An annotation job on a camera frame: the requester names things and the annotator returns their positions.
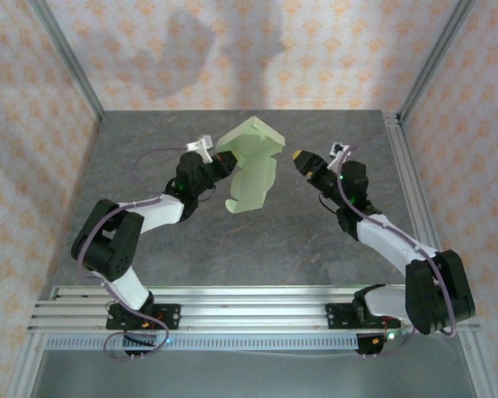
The aluminium side rail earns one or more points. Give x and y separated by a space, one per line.
411 166

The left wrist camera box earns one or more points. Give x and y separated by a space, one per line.
199 145

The aluminium frame post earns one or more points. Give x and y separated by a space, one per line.
483 373
25 369
68 58
434 58

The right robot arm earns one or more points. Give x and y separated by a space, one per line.
382 240

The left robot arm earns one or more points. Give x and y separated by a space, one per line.
162 211

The grey metal panel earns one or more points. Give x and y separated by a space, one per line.
249 377

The green paper box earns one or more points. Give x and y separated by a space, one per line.
253 182

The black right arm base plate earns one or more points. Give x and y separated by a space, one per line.
336 317

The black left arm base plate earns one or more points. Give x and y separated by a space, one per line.
170 317

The wide aluminium mounting rail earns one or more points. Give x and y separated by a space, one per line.
249 315

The slim aluminium extrusion rail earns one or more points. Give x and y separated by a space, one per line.
249 292

